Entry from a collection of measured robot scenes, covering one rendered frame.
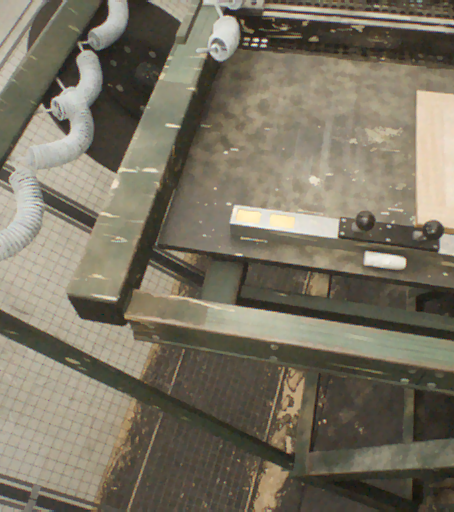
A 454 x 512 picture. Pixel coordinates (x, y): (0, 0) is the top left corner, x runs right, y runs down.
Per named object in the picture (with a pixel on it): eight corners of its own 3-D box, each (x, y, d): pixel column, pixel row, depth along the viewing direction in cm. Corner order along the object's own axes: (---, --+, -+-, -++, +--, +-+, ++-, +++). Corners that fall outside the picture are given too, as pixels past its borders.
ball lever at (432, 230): (426, 248, 102) (445, 241, 89) (407, 245, 103) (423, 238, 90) (429, 229, 103) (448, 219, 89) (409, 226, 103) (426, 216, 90)
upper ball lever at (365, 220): (366, 239, 104) (376, 231, 91) (347, 237, 105) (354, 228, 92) (368, 221, 104) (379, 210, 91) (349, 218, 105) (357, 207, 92)
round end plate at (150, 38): (222, 224, 167) (-17, 81, 136) (212, 231, 172) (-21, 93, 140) (262, 71, 210) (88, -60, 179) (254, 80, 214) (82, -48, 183)
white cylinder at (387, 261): (362, 268, 104) (402, 273, 103) (365, 259, 102) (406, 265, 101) (363, 256, 106) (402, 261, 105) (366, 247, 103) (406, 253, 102)
